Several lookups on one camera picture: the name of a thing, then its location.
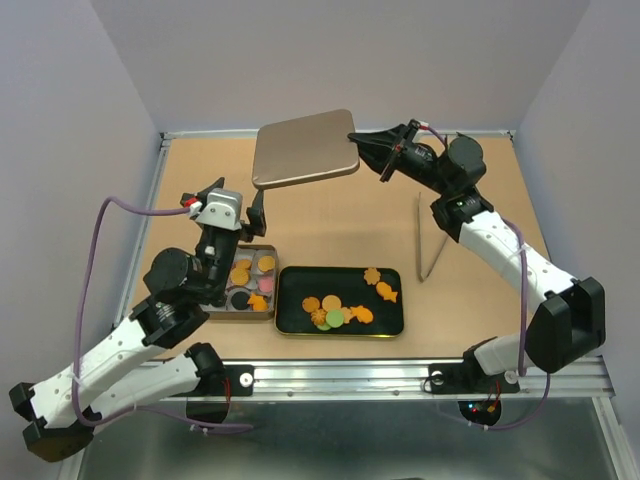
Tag chocolate chip round cookie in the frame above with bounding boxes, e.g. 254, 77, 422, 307
302, 297, 321, 313

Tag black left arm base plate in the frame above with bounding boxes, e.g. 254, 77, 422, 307
223, 363, 255, 398

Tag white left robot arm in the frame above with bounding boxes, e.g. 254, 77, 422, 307
9, 178, 266, 463

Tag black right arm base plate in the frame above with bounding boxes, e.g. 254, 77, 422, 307
427, 361, 520, 395

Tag brown cookie tin box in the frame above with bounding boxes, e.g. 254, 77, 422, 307
201, 244, 279, 321

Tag aluminium front rail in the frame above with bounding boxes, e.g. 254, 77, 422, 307
82, 355, 615, 401

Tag leaf-shaped orange cookie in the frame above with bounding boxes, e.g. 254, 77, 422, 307
363, 267, 381, 285

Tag orange fish cookie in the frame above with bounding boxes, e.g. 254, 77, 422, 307
350, 305, 374, 324
247, 294, 269, 312

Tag brown tin lid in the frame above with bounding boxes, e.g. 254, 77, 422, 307
252, 109, 360, 190

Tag black gold-rimmed tray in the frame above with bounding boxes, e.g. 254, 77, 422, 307
275, 266, 404, 338

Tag silver metal tongs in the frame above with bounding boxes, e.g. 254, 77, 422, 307
415, 193, 449, 283

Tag orange fish cookie on tray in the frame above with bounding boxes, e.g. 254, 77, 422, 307
350, 305, 374, 324

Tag plain round cookie on tray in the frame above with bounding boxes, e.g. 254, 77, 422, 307
321, 295, 342, 312

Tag large fish-shaped cookie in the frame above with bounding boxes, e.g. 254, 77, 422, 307
375, 281, 398, 303

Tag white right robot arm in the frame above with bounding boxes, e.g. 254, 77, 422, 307
347, 120, 606, 390

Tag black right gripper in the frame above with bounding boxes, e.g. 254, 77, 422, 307
346, 122, 453, 197

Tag dotted round yellow cookie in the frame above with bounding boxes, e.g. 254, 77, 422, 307
258, 255, 276, 272

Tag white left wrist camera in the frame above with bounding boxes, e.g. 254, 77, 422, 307
181, 188, 243, 231

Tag plain round cookie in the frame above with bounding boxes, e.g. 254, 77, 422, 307
234, 259, 252, 270
321, 295, 342, 312

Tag green round cookie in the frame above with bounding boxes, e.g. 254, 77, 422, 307
325, 309, 345, 328

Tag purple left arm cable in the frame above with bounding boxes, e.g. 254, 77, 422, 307
72, 196, 254, 435

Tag swirl flower cookie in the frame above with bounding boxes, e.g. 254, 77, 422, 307
310, 308, 327, 327

